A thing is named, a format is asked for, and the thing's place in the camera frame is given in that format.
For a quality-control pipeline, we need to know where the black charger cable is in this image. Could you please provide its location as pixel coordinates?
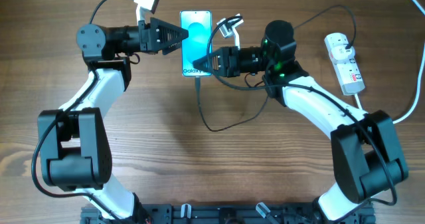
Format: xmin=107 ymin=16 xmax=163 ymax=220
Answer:
xmin=194 ymin=5 xmax=359 ymax=133

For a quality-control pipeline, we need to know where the blue screen smartphone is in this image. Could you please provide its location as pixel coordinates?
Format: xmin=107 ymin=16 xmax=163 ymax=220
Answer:
xmin=180 ymin=10 xmax=212 ymax=77

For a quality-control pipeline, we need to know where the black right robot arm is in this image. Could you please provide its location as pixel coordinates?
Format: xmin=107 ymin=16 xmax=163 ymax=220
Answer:
xmin=193 ymin=20 xmax=408 ymax=223

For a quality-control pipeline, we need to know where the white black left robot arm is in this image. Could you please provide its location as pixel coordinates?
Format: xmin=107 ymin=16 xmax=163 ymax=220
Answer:
xmin=31 ymin=18 xmax=189 ymax=223

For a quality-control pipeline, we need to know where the white usb charger plug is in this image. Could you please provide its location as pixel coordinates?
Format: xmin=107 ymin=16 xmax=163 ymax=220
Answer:
xmin=329 ymin=45 xmax=355 ymax=62

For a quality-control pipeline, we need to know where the white power strip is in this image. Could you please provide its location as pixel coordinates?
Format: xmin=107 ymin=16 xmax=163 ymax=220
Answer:
xmin=324 ymin=33 xmax=365 ymax=96

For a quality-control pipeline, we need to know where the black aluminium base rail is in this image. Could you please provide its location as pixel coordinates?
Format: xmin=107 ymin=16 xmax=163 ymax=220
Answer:
xmin=80 ymin=203 xmax=376 ymax=224

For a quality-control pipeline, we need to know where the white power strip cord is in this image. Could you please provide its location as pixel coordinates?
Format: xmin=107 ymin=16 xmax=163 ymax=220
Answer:
xmin=353 ymin=43 xmax=425 ymax=125

